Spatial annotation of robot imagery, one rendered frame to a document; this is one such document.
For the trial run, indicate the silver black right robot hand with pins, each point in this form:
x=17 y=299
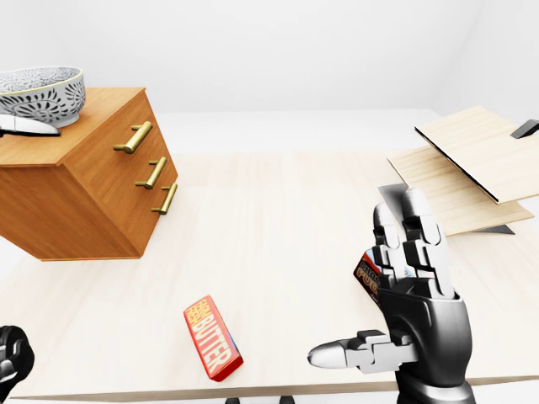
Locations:
x=433 y=336

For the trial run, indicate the wooden cabinet with drawers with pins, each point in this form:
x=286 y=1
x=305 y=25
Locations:
x=50 y=210

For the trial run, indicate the brown chocolate pudding box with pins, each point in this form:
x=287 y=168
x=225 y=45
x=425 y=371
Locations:
x=367 y=275

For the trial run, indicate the black and white patterned bowl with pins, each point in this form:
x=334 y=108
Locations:
x=42 y=99

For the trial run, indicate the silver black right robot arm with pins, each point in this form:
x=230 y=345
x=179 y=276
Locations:
x=433 y=393

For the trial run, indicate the pale wooden slat tray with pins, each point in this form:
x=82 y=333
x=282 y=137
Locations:
x=476 y=155

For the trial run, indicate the wooden cabinet drawer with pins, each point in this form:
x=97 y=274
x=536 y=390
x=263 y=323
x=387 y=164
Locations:
x=141 y=227
x=101 y=155
x=122 y=198

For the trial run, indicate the small dark shape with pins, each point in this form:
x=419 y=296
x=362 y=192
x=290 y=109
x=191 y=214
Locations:
x=232 y=400
x=287 y=400

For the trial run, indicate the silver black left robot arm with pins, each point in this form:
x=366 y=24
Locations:
x=14 y=357

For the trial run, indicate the red butter box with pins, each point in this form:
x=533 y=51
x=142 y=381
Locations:
x=212 y=341

